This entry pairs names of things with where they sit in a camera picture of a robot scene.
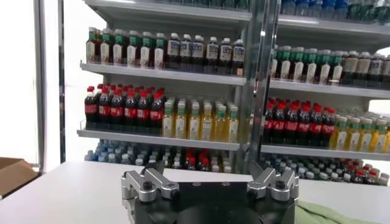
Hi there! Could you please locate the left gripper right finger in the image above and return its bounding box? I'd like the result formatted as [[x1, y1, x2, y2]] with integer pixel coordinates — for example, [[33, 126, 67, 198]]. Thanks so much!
[[246, 161, 300, 202]]

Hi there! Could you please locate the brown cardboard box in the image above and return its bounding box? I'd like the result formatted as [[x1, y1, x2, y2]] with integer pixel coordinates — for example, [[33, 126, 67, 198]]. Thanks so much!
[[0, 157, 39, 198]]

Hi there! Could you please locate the grey metal shelf rack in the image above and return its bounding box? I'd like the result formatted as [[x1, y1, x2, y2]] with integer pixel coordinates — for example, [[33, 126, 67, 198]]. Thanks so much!
[[243, 0, 390, 187], [76, 0, 260, 174]]

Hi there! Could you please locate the green-cap dark tea bottle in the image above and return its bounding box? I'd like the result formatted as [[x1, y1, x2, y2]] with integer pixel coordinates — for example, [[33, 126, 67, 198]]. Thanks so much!
[[318, 49, 332, 84], [270, 48, 279, 79], [140, 31, 152, 69], [331, 50, 345, 85], [85, 27, 98, 64], [126, 30, 139, 68], [112, 29, 124, 66], [153, 32, 166, 70], [292, 47, 306, 82], [279, 45, 293, 80], [305, 47, 319, 83], [99, 28, 112, 65]]

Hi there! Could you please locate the black metal pole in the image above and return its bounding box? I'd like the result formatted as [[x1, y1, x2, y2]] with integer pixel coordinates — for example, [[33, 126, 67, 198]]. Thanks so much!
[[57, 0, 66, 164]]

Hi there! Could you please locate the beige-label dark drink bottle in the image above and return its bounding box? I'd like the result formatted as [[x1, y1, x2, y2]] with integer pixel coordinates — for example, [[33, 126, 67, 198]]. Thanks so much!
[[356, 51, 371, 87], [381, 54, 390, 89], [343, 51, 359, 86]]

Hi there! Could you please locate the green t-shirt with red print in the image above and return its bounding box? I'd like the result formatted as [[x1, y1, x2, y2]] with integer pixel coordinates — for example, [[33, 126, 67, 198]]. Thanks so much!
[[294, 200, 383, 224]]

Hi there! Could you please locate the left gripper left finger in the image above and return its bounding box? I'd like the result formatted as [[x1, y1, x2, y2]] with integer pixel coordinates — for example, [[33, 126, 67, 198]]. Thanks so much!
[[121, 160, 180, 217]]

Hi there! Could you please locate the dark green drink bottle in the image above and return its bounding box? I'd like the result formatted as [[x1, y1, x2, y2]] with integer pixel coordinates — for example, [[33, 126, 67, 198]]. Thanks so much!
[[349, 0, 362, 21], [376, 0, 390, 24], [362, 0, 376, 23]]

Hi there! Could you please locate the white-label dark drink bottle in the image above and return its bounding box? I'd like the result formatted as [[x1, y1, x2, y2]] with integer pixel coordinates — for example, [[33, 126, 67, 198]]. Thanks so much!
[[369, 53, 385, 88], [166, 32, 182, 71], [191, 35, 205, 73], [232, 38, 246, 76], [205, 36, 220, 74], [179, 33, 193, 72], [219, 37, 233, 75]]

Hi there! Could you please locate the grey window frame post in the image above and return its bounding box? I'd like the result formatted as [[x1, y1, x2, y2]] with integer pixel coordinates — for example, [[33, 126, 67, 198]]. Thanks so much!
[[32, 0, 47, 173]]

